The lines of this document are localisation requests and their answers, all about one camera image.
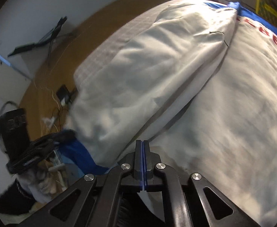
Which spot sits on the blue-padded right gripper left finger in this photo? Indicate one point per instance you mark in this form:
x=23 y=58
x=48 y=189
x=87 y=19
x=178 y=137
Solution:
x=137 y=168

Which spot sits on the white and blue jacket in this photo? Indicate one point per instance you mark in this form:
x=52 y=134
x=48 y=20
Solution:
x=200 y=84

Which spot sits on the black power adapter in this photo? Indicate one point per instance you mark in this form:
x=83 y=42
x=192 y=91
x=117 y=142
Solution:
x=65 y=96

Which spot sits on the plaid-sheeted bed mattress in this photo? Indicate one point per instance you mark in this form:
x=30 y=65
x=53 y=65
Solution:
x=107 y=50

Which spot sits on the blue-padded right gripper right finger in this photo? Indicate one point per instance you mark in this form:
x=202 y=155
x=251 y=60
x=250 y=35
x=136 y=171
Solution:
x=150 y=160

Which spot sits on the gloved left hand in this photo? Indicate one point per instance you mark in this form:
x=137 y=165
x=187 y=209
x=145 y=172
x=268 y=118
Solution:
x=38 y=182

